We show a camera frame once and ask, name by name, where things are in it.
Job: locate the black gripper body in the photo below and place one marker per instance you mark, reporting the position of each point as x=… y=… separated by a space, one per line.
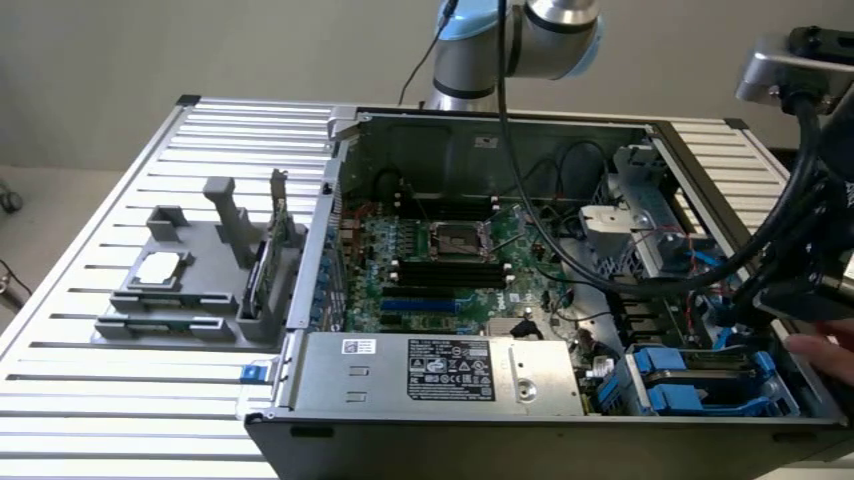
x=824 y=235

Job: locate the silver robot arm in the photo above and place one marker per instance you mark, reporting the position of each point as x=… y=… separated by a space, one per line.
x=481 y=55

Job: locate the blue disk bay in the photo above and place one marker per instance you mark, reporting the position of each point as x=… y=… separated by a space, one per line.
x=674 y=385

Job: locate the person's hand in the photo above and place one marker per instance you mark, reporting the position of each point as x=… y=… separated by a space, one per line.
x=830 y=355

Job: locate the metal drive cage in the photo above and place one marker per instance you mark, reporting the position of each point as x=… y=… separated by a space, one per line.
x=641 y=220

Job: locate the green motherboard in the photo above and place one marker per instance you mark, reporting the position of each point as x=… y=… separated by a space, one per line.
x=534 y=260

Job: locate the silver chipset heatsink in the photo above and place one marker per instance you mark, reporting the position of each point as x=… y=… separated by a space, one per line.
x=503 y=327

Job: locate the CPU socket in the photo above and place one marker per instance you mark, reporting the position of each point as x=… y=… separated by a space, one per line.
x=462 y=241

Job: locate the black RAM slot bank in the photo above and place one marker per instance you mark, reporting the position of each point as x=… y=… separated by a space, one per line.
x=447 y=202
x=454 y=272

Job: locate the black expansion slot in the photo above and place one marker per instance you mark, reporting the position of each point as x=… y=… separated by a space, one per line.
x=417 y=291

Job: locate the blue expansion slot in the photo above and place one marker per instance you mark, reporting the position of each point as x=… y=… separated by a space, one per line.
x=417 y=303

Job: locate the black open PC case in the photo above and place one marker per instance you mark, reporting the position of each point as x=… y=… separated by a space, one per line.
x=467 y=450

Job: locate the grey power supply unit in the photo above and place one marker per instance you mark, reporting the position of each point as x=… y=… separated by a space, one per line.
x=374 y=385

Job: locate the green graphics card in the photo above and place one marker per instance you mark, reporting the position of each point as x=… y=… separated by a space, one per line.
x=283 y=220

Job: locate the grey parts rack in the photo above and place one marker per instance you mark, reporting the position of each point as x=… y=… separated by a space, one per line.
x=227 y=220

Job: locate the blue case latch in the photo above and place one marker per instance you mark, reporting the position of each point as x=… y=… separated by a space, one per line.
x=252 y=372

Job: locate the silver CPU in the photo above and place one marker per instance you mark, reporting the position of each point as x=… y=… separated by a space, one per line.
x=158 y=270

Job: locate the green RAM stick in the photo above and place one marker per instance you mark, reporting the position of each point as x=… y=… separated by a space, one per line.
x=163 y=327

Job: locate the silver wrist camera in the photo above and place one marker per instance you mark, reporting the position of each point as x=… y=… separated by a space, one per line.
x=768 y=70

